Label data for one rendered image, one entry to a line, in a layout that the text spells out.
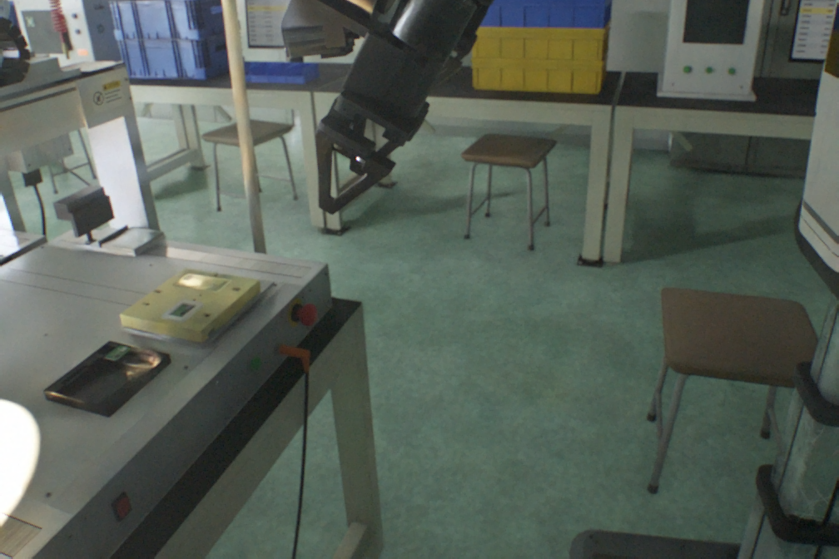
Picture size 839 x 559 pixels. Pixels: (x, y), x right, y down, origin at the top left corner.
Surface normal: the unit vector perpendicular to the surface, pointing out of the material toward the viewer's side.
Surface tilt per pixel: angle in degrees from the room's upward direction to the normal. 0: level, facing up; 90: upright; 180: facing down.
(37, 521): 0
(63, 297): 0
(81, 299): 0
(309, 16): 90
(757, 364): 13
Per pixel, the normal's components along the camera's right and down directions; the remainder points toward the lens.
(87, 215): 0.94, 0.11
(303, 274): -0.04, -0.91
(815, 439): -0.82, 0.26
